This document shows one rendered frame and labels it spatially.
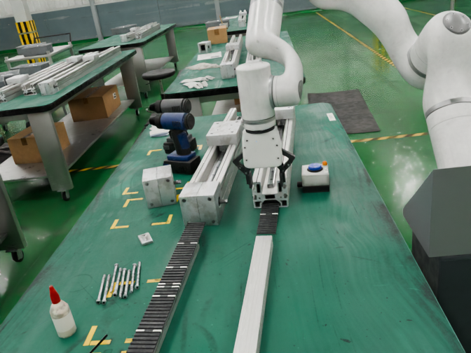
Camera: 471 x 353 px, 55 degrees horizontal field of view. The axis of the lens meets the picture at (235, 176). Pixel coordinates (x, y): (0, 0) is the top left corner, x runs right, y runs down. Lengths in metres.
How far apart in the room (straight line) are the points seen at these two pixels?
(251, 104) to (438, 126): 0.44
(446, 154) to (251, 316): 0.58
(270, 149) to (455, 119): 0.43
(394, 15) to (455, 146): 0.39
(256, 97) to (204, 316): 0.51
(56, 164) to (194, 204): 2.42
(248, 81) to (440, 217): 0.52
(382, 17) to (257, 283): 0.75
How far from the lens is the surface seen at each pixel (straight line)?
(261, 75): 1.09
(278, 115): 1.80
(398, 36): 1.32
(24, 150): 4.07
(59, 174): 3.60
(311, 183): 1.36
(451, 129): 1.15
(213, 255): 1.13
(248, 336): 0.86
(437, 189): 1.02
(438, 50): 1.19
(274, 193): 1.29
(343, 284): 1.01
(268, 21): 1.21
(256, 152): 1.15
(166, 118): 1.59
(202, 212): 1.25
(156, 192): 1.41
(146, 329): 0.92
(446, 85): 1.19
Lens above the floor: 1.40
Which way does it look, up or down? 24 degrees down
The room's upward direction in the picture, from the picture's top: 8 degrees counter-clockwise
